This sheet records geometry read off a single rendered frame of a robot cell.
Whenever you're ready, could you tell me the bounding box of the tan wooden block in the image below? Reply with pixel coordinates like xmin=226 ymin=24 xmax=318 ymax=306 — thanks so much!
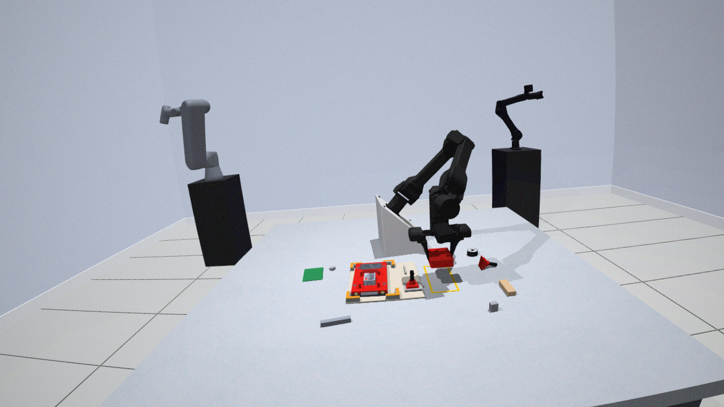
xmin=499 ymin=279 xmax=516 ymax=296

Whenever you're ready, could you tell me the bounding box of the green flat square mat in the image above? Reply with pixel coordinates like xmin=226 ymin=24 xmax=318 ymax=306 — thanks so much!
xmin=302 ymin=267 xmax=324 ymax=282

